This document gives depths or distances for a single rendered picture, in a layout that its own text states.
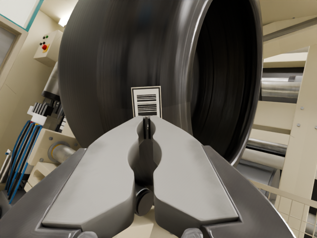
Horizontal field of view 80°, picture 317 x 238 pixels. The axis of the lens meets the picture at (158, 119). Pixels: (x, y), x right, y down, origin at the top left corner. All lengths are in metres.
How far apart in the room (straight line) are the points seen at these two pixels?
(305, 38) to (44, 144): 0.97
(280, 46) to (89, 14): 0.77
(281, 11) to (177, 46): 0.71
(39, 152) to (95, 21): 0.38
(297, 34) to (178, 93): 0.71
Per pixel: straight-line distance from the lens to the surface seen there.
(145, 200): 0.35
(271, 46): 0.95
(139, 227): 0.37
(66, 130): 0.74
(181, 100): 0.29
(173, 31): 0.28
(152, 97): 0.26
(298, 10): 0.95
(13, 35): 1.01
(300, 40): 0.97
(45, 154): 0.61
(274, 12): 0.96
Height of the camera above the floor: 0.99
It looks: 9 degrees up
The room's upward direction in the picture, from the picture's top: 19 degrees clockwise
